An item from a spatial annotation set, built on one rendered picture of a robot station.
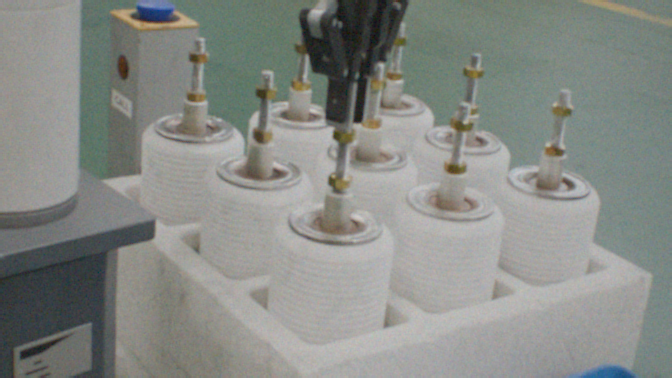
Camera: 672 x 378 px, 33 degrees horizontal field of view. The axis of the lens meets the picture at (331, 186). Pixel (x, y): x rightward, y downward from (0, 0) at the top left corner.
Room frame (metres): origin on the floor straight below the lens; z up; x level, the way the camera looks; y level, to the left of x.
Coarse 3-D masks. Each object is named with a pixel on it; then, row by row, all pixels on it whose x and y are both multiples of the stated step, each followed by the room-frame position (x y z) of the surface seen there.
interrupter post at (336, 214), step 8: (328, 192) 0.81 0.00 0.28; (328, 200) 0.81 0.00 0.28; (336, 200) 0.81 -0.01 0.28; (344, 200) 0.81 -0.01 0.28; (328, 208) 0.81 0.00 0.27; (336, 208) 0.81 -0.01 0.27; (344, 208) 0.81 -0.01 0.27; (328, 216) 0.81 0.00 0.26; (336, 216) 0.81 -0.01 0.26; (344, 216) 0.81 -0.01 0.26; (328, 224) 0.81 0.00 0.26; (336, 224) 0.81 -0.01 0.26; (344, 224) 0.81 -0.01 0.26
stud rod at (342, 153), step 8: (344, 144) 0.81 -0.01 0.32; (336, 152) 0.82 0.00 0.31; (344, 152) 0.81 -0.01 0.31; (336, 160) 0.82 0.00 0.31; (344, 160) 0.81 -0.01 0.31; (336, 168) 0.81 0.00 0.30; (344, 168) 0.81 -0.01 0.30; (336, 176) 0.81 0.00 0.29; (344, 176) 0.81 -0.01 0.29; (336, 192) 0.81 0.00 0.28; (344, 192) 0.81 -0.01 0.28
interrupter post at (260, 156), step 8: (256, 144) 0.90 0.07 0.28; (264, 144) 0.90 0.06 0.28; (272, 144) 0.91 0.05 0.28; (248, 152) 0.91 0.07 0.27; (256, 152) 0.90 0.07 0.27; (264, 152) 0.90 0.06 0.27; (272, 152) 0.91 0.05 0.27; (248, 160) 0.91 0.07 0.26; (256, 160) 0.90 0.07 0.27; (264, 160) 0.90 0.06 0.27; (272, 160) 0.91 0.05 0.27; (248, 168) 0.91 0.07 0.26; (256, 168) 0.90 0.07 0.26; (264, 168) 0.90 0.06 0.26; (272, 168) 0.91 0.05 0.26; (256, 176) 0.90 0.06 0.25; (264, 176) 0.90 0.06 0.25
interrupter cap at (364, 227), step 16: (304, 208) 0.84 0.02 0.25; (320, 208) 0.84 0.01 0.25; (352, 208) 0.85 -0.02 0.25; (288, 224) 0.81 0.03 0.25; (304, 224) 0.81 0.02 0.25; (320, 224) 0.82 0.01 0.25; (352, 224) 0.82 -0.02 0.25; (368, 224) 0.82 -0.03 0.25; (320, 240) 0.78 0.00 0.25; (336, 240) 0.78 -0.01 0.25; (352, 240) 0.78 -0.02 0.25; (368, 240) 0.79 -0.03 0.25
